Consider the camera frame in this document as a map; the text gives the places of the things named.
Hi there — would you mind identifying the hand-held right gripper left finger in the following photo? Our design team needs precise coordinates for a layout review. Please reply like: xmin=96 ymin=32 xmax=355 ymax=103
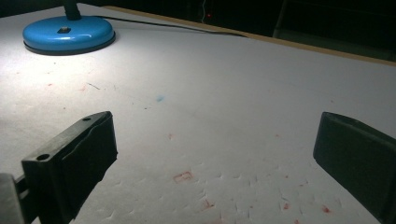
xmin=21 ymin=110 xmax=119 ymax=224

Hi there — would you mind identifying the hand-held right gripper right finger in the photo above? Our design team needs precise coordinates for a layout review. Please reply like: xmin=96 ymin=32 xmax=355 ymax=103
xmin=312 ymin=111 xmax=396 ymax=224

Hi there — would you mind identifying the blue lamp base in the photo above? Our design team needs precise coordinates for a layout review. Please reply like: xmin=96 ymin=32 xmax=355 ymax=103
xmin=21 ymin=0 xmax=117 ymax=57

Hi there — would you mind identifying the black lamp cable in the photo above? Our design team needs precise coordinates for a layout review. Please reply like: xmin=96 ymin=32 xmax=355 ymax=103
xmin=92 ymin=15 xmax=248 ymax=38

